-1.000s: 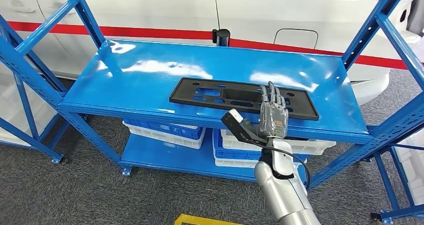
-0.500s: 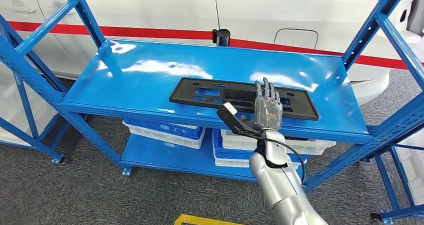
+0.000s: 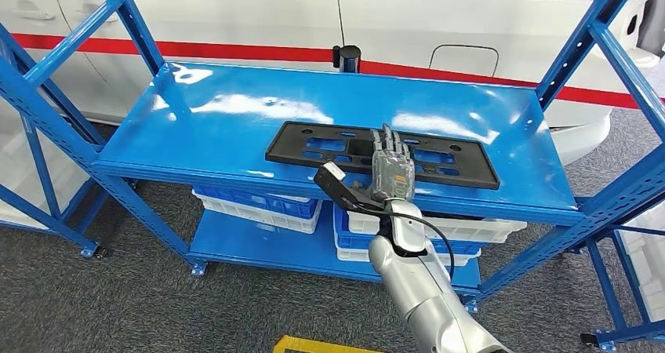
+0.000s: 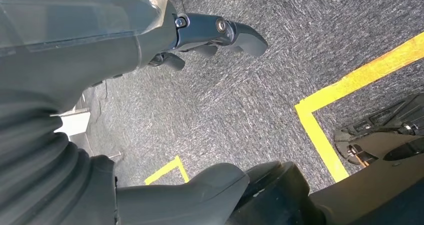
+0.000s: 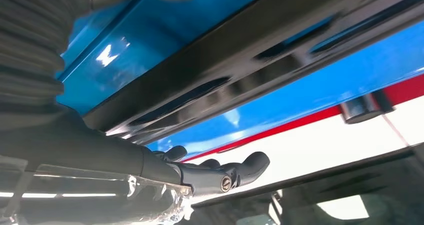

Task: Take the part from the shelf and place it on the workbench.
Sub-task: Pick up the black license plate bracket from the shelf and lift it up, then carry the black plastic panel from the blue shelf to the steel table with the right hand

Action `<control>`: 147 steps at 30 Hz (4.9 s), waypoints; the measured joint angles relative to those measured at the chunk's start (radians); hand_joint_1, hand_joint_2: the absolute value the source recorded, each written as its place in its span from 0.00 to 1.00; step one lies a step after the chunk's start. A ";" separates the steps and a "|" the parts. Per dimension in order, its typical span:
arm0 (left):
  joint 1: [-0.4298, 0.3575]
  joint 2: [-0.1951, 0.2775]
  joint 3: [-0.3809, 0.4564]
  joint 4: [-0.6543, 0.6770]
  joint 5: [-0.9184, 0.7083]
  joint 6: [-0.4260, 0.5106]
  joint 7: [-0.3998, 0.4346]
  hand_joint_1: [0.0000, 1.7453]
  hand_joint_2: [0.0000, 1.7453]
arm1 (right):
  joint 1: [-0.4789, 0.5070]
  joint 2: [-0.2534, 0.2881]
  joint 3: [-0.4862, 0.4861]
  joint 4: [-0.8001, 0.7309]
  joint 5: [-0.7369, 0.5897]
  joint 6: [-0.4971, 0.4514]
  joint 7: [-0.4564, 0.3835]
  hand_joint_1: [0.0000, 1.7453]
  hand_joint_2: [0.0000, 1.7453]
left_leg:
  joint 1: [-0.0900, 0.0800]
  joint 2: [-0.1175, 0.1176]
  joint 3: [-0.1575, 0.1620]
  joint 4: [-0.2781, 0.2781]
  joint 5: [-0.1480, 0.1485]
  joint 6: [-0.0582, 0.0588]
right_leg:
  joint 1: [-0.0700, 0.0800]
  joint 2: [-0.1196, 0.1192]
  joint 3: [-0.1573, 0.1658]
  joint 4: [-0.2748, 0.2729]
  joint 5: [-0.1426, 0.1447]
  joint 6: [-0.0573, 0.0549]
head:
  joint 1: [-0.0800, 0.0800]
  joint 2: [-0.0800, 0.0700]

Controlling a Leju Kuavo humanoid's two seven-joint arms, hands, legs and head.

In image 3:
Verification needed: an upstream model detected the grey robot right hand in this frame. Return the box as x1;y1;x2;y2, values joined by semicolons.
369;123;417;204

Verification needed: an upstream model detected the black plastic plate bracket part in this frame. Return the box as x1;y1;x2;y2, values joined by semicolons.
264;121;501;191

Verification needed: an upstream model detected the blue steel shelf rack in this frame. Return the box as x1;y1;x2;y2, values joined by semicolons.
579;205;665;353
0;96;107;260
0;0;665;315

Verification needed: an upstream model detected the yellow floor tape square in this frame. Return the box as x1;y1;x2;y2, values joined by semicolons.
272;335;388;353

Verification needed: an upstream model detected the white car with red stripe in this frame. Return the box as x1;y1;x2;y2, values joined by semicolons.
0;0;665;167

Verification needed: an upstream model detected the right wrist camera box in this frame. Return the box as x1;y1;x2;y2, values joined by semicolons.
313;161;387;213

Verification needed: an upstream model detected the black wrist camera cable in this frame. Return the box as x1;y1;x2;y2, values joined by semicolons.
358;205;456;282

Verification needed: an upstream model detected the black stanchion post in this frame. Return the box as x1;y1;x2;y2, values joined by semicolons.
332;45;362;75

